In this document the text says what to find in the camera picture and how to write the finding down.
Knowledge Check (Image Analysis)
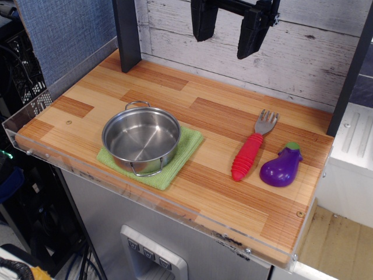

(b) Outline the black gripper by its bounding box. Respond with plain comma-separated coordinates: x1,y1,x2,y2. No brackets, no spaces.
191,0,280,60

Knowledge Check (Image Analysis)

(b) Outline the stainless steel pot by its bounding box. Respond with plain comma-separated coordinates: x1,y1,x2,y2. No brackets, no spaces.
101,101,181,177

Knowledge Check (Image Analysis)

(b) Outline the purple toy eggplant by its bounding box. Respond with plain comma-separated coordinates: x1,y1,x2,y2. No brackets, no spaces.
259,142,302,187

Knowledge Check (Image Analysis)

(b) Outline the clear acrylic table guard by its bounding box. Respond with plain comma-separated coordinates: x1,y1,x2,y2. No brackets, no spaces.
4,86,333,279

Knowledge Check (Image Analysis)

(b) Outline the dark grey post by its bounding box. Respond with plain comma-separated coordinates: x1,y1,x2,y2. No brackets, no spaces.
112,0,142,73
326,5,372,137

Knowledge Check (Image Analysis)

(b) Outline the black plastic crate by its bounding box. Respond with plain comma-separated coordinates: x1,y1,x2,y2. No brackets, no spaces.
1,26,52,121

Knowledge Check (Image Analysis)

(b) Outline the dark grey left post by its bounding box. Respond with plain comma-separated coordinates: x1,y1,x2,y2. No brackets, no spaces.
112,0,142,73

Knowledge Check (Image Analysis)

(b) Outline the dark grey right post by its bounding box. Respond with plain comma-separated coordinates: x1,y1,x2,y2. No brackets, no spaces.
326,5,372,137

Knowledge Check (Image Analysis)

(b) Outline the silver toy fridge dispenser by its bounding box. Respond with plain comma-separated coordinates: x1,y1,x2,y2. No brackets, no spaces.
120,225,188,280

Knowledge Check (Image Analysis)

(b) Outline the green folded cloth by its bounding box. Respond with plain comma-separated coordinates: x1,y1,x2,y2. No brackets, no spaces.
96,127,203,191

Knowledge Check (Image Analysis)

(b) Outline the white toy sink unit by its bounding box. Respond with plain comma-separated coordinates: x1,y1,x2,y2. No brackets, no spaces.
315,103,372,228

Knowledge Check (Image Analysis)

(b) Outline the fork with red handle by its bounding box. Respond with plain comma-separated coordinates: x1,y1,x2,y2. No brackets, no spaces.
231,109,279,181

